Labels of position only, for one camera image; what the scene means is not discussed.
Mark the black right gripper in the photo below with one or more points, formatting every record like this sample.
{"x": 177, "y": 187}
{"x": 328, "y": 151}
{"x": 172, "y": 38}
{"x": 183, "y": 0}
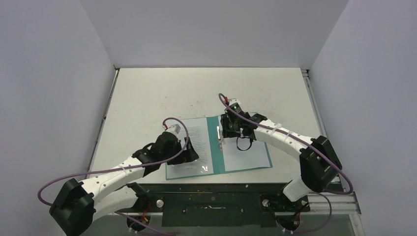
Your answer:
{"x": 228, "y": 125}

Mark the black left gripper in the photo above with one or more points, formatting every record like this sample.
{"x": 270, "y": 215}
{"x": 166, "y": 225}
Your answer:
{"x": 188, "y": 155}

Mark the metal folder clip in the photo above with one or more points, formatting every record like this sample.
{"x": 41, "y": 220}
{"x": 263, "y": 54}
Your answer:
{"x": 220, "y": 138}

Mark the white paper sheet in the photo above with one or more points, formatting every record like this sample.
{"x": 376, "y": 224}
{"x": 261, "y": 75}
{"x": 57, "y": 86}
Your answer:
{"x": 243, "y": 154}
{"x": 199, "y": 138}

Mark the teal plastic folder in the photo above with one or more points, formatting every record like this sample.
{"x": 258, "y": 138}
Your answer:
{"x": 217, "y": 156}

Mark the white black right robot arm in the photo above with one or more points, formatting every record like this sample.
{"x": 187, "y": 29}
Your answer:
{"x": 319, "y": 163}

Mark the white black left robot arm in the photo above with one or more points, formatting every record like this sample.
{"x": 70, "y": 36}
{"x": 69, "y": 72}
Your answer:
{"x": 79, "y": 203}

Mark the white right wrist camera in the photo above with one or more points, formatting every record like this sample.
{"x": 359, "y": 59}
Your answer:
{"x": 232, "y": 101}

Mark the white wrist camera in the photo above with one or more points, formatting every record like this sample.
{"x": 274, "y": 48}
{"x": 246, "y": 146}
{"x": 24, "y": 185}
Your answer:
{"x": 174, "y": 129}
{"x": 232, "y": 101}

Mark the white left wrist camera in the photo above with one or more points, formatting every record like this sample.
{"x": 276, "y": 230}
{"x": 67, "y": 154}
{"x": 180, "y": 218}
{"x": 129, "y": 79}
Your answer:
{"x": 174, "y": 129}

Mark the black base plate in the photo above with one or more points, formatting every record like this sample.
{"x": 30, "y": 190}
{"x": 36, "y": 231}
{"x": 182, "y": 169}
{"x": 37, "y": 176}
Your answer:
{"x": 216, "y": 205}

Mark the aluminium frame rail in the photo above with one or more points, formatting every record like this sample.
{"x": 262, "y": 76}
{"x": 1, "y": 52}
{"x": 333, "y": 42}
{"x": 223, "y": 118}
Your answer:
{"x": 341, "y": 204}

